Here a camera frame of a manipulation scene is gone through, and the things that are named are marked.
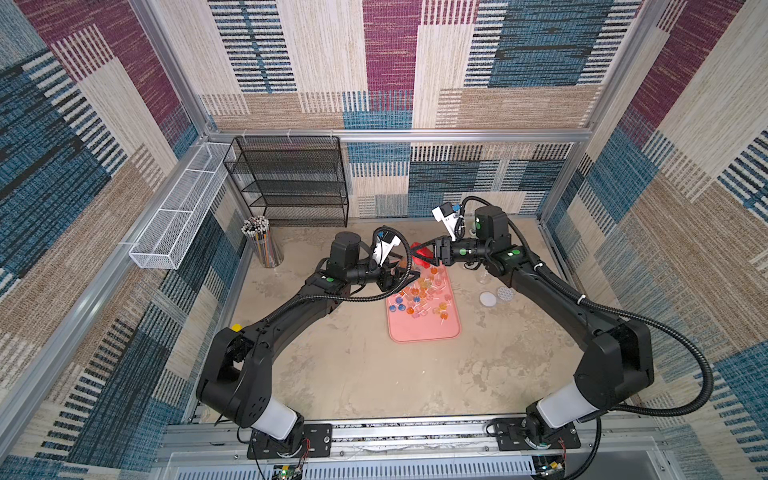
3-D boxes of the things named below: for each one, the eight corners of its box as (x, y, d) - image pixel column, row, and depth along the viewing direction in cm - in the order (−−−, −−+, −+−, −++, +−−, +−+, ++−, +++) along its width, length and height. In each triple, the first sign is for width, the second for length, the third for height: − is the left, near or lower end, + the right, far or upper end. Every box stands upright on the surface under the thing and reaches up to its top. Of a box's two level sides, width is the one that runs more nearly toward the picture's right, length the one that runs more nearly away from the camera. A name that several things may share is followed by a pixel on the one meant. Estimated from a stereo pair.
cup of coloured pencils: (258, 268, 108) (238, 233, 94) (264, 251, 113) (246, 215, 99) (280, 268, 108) (263, 233, 94) (285, 250, 113) (269, 215, 99)
